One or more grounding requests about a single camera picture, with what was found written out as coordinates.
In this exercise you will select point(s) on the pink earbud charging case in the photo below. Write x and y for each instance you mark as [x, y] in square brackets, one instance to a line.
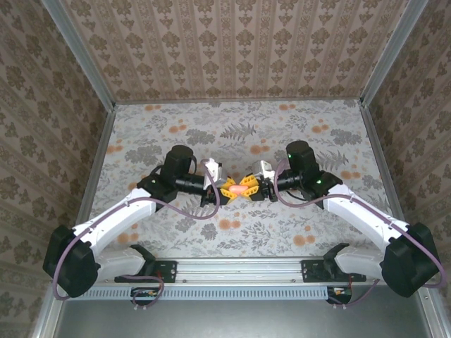
[236, 189]

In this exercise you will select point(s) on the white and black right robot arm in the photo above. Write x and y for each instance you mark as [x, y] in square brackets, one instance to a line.
[363, 211]

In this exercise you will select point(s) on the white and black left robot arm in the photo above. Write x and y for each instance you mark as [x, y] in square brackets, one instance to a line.
[112, 214]

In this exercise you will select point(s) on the floral patterned table cover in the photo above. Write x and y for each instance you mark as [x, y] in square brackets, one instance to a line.
[211, 123]

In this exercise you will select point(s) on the grey metal sheet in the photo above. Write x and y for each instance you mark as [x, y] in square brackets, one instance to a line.
[229, 322]

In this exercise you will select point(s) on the black electronics module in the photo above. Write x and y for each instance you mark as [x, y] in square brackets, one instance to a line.
[144, 295]
[340, 294]

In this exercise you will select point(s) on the aluminium base extrusion rail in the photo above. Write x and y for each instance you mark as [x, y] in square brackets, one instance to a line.
[229, 271]

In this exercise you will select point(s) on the aluminium frame rail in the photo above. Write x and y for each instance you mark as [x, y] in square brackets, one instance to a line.
[99, 158]
[239, 102]
[381, 158]

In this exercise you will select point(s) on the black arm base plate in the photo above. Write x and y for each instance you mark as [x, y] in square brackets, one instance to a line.
[169, 271]
[311, 271]

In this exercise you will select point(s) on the aluminium frame post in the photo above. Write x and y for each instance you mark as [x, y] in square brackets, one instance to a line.
[394, 49]
[81, 56]

